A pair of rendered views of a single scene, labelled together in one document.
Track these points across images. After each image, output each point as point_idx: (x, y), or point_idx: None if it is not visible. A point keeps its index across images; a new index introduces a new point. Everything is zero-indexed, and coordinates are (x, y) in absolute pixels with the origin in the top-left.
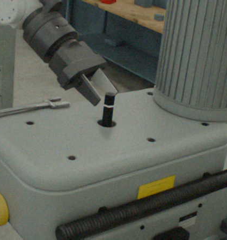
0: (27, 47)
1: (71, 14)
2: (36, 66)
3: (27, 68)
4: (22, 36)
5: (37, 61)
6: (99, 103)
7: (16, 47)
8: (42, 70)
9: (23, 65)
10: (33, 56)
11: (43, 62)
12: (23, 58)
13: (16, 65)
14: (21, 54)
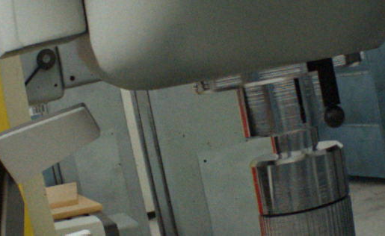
0: (372, 208)
1: None
2: None
3: (374, 232)
4: (363, 198)
5: None
6: None
7: (354, 213)
8: None
9: (368, 230)
10: (383, 216)
11: None
12: (368, 222)
13: (356, 233)
14: (362, 219)
